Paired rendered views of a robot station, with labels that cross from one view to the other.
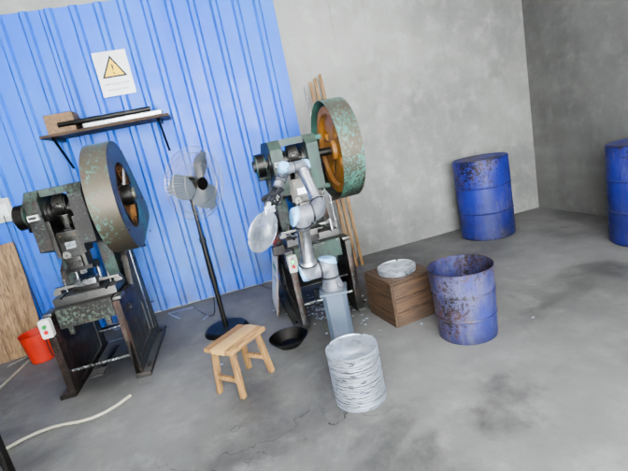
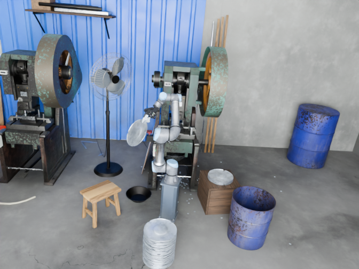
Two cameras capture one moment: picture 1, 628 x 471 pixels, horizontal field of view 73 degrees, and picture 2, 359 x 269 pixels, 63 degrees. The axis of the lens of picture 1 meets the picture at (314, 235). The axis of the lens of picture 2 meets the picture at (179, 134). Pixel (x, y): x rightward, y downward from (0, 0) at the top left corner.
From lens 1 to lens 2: 75 cm
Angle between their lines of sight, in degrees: 12
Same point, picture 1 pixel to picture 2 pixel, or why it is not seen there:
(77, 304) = (18, 131)
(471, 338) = (242, 245)
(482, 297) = (257, 225)
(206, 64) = not seen: outside the picture
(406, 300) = (217, 200)
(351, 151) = (217, 94)
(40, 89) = not seen: outside the picture
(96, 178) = (45, 62)
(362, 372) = (158, 248)
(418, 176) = (273, 104)
